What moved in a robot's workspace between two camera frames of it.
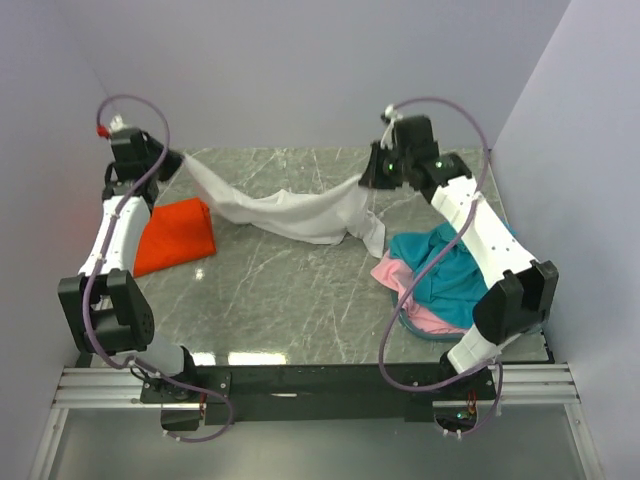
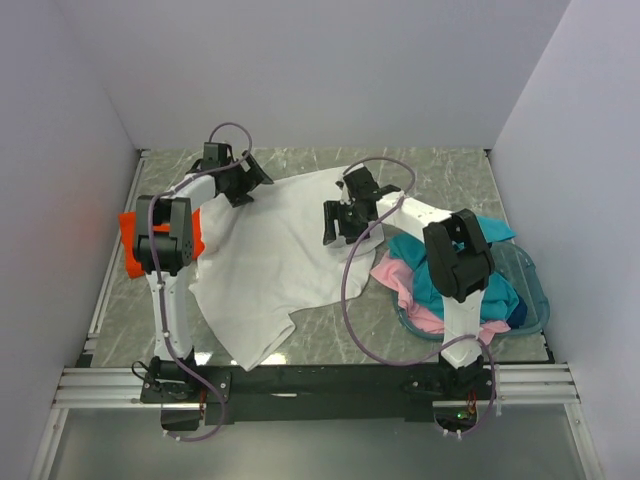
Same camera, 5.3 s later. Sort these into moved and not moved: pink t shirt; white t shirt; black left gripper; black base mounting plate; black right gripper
Moved: white t shirt; black right gripper; black left gripper
Not moved: pink t shirt; black base mounting plate
